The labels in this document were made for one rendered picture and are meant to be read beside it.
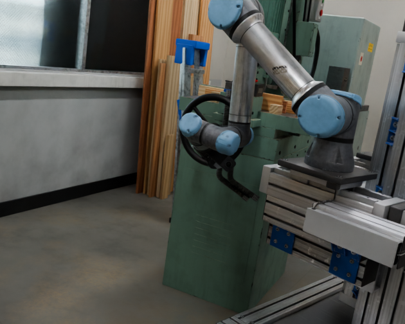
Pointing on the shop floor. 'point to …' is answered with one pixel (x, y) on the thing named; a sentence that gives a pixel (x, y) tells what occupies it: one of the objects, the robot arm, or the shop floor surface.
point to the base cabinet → (222, 235)
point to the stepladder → (195, 54)
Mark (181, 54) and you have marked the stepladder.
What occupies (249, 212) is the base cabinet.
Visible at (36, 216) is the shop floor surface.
